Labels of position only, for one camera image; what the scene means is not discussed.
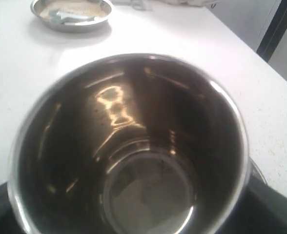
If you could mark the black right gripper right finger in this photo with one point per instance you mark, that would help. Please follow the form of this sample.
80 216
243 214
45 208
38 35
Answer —
261 210

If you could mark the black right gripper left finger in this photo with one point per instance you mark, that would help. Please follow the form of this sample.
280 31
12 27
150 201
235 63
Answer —
8 223

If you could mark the stainless steel cup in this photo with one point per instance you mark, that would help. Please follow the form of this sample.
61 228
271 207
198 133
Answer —
129 144

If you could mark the steel dish with grains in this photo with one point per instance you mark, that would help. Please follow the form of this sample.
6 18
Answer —
73 16

